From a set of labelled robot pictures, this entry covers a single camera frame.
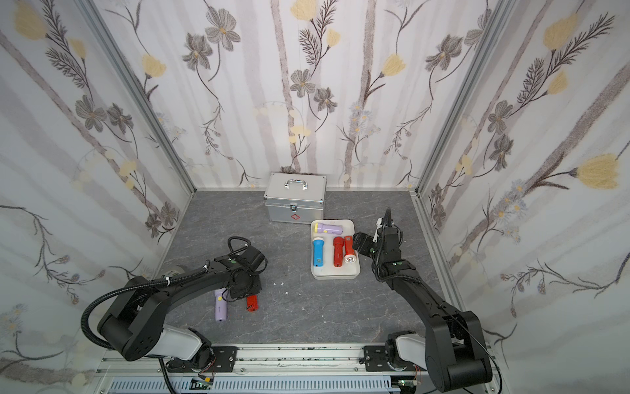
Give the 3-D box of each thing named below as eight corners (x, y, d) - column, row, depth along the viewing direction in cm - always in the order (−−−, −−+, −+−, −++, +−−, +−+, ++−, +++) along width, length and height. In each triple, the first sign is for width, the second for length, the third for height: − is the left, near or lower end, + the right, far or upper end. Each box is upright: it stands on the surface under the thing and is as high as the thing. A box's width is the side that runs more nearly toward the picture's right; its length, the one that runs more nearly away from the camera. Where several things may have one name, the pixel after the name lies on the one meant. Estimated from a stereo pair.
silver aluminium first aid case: (269, 225, 110) (263, 200, 97) (276, 185, 127) (271, 159, 113) (325, 226, 110) (326, 201, 97) (325, 185, 127) (325, 159, 114)
